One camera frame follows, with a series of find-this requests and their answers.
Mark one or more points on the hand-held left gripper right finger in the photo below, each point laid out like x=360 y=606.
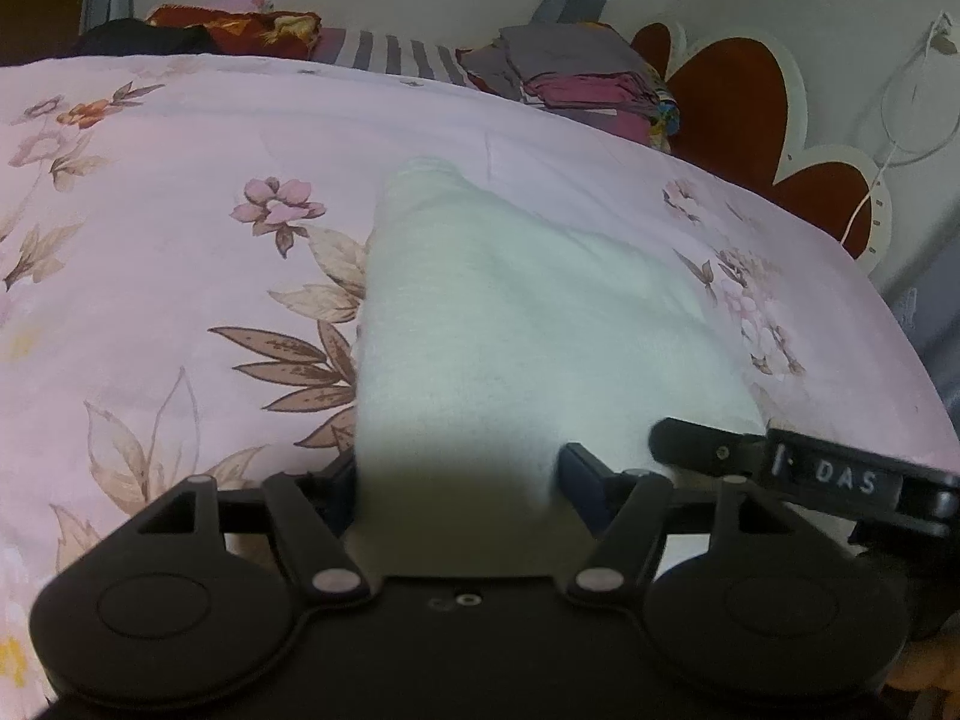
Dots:
x=583 y=486

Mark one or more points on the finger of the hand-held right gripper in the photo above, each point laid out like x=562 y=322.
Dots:
x=697 y=448

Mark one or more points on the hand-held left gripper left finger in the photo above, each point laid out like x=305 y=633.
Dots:
x=300 y=521

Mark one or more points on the white small garment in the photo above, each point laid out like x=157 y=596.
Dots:
x=487 y=345

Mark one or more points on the stack of folded clothes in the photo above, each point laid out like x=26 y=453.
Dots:
x=577 y=71

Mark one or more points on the person's right hand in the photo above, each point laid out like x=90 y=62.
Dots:
x=930 y=664

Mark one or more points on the pink floral bedsheet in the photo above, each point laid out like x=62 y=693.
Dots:
x=187 y=240

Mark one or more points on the brown heart-shaped headboard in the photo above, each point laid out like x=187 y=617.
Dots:
x=724 y=97

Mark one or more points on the grey striped pillow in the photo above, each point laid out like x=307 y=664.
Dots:
x=397 y=56

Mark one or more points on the red floral pillow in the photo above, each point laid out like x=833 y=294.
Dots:
x=240 y=28

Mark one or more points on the black cloth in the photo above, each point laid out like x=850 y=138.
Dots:
x=142 y=37

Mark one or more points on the brown wooden door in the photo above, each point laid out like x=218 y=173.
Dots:
x=37 y=0

